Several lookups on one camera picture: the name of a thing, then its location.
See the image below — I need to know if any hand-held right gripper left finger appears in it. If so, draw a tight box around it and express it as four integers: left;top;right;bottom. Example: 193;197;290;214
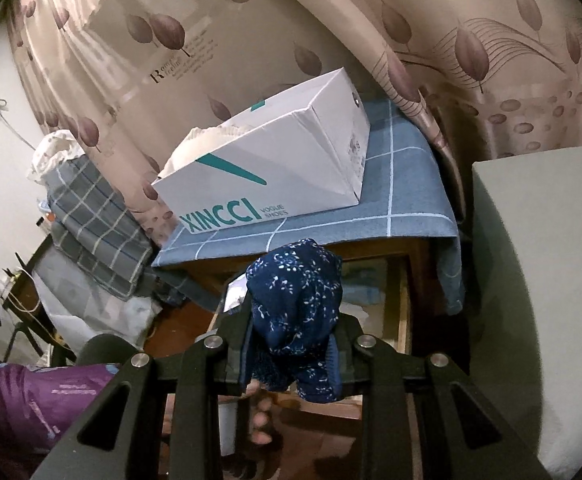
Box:
31;305;256;480

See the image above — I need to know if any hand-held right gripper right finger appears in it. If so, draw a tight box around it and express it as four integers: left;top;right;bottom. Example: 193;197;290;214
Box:
328;315;552;480

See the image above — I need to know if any navy floral underwear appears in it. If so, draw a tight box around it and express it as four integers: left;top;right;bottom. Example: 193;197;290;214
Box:
245;239;344;403

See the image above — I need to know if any white shoe box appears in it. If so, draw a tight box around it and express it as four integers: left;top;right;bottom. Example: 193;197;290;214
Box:
151;66;370;237

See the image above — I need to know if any white bra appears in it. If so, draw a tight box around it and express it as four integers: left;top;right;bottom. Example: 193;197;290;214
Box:
163;119;262;178

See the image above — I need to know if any person's left forearm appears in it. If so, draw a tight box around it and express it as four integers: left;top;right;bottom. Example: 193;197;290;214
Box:
0;357;122;480

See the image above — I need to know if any translucent white plastic bag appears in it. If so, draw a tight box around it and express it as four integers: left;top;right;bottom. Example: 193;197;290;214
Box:
33;255;164;356

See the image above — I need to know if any wooden nightstand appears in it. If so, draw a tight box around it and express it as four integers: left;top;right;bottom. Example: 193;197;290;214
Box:
143;237;432;421

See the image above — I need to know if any black metal chair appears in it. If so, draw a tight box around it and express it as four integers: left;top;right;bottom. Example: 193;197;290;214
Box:
1;235;79;366

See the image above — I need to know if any grey plaid bedding bundle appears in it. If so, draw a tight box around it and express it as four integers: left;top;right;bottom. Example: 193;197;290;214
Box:
46;152;156;301

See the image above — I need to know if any blue checked cloth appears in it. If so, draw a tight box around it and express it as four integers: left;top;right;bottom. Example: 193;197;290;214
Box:
151;97;464;316

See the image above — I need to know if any white crumpled cloth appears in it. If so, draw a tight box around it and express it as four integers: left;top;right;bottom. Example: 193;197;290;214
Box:
26;130;86;183

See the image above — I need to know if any grey mattress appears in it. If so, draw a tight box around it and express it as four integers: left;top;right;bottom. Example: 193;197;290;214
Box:
471;145;582;471

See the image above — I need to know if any leaf print beige curtain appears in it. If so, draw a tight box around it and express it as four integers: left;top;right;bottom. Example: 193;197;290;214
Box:
248;0;582;221
8;0;402;251

